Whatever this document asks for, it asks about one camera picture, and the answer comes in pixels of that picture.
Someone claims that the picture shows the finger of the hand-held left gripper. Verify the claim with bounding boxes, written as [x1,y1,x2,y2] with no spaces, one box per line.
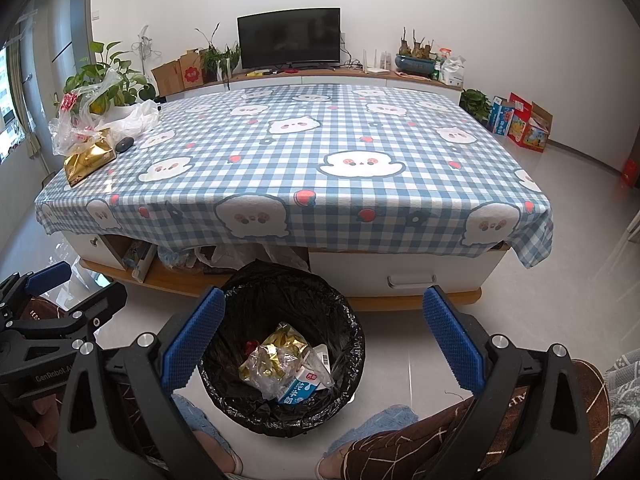
[0,282,128,349]
[0,260,72,322]

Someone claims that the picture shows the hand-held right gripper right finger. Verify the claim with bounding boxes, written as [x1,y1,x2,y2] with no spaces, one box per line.
[421,285,593,480]

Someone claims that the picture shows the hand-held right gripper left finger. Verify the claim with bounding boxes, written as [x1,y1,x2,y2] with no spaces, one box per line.
[57,287,236,480]

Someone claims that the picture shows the clear plastic bag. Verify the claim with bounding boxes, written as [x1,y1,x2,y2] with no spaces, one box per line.
[240,335,313,401]

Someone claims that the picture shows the gold foil bag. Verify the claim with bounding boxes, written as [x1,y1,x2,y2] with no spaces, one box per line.
[62,130,117,190]
[239,322,311,381]

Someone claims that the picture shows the black-lined trash bin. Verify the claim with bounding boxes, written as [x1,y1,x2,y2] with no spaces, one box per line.
[197,259,366,438]

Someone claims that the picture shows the blue white milk carton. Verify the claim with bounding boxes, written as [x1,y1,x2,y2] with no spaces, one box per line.
[276,364,321,406]

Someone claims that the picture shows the long white barcode box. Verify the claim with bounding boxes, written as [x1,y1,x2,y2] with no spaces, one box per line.
[310,342,335,391]

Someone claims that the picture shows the blue printed packet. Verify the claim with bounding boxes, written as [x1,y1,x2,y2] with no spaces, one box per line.
[122,240,156,281]

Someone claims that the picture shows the blue slipper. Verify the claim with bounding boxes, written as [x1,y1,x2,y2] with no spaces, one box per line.
[322,405,420,466]
[172,394,223,453]

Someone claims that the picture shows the white low table with drawers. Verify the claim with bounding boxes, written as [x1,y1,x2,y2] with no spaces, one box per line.
[77,232,511,311]

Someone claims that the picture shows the white plastic bags left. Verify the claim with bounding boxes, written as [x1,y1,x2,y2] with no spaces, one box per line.
[49,67,123,157]

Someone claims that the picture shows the blue checkered tablecloth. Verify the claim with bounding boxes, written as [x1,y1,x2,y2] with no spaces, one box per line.
[34,82,555,268]

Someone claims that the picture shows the window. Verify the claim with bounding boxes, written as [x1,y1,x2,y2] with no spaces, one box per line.
[0,42,28,161]

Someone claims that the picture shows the plain white plastic bag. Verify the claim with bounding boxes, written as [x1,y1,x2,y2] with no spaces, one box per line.
[100,100,161,137]

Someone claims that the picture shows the grey patterned cloth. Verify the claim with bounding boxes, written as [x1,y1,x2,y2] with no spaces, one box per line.
[602,350,640,461]

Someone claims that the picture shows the potted pothos plant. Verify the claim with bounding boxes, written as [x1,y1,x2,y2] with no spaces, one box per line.
[62,40,157,111]

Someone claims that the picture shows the colourful open cardboard box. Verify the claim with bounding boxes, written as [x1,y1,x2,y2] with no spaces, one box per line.
[520,102,553,153]

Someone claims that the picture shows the blue white box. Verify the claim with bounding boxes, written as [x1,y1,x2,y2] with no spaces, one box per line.
[490,96,516,136]

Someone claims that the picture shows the brown cardboard box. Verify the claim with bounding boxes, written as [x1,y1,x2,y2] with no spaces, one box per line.
[151,60,183,97]

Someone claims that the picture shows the small green potted plant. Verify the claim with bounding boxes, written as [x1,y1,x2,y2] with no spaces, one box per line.
[459,89,493,123]

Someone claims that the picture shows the red box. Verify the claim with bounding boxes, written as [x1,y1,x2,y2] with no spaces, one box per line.
[507,92,533,143]

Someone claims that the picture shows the brown red flower paper bag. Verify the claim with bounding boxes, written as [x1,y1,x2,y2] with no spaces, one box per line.
[180,50,206,88]

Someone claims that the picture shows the white sack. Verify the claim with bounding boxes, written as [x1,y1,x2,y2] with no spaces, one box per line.
[441,55,467,88]

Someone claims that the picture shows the thin-leaved potted plant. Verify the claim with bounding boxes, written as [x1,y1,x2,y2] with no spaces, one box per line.
[195,22,242,91]

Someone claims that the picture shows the blue planter with bulbs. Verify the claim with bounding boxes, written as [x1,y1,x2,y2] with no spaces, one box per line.
[395,27,438,80]

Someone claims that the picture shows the white router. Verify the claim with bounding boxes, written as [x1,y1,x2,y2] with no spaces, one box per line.
[361,49,391,76]

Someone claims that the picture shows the wooden topped white cabinet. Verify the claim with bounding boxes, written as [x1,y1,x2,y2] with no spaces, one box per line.
[165,67,463,106]

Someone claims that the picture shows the black monitor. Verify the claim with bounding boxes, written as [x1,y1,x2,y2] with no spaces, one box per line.
[236,7,342,71]

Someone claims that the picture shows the white wire ornament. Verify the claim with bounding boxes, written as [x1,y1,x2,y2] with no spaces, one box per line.
[132,24,156,78]

